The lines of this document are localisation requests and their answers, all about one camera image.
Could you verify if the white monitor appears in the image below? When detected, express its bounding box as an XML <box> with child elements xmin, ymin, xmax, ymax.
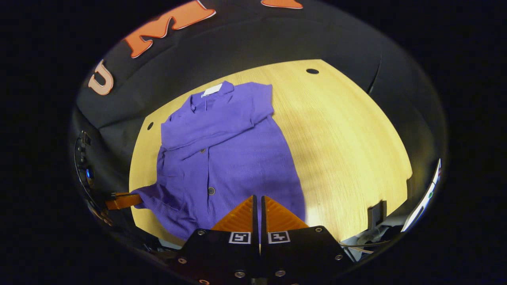
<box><xmin>401</xmin><ymin>158</ymin><xmax>441</xmax><ymax>233</ymax></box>

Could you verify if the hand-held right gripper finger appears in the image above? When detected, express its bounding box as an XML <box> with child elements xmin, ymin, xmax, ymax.
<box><xmin>168</xmin><ymin>194</ymin><xmax>261</xmax><ymax>285</ymax></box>
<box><xmin>261</xmin><ymin>195</ymin><xmax>354</xmax><ymax>285</ymax></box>

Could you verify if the grey cable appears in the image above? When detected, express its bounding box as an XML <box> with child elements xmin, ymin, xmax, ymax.
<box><xmin>341</xmin><ymin>239</ymin><xmax>375</xmax><ymax>255</ymax></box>

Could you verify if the purple knit cardigan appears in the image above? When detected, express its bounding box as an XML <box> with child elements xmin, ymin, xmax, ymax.
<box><xmin>130</xmin><ymin>81</ymin><xmax>306</xmax><ymax>242</ymax></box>

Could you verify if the black clamp bracket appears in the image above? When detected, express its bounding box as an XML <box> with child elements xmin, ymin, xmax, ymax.
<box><xmin>367</xmin><ymin>200</ymin><xmax>387</xmax><ymax>231</ymax></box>

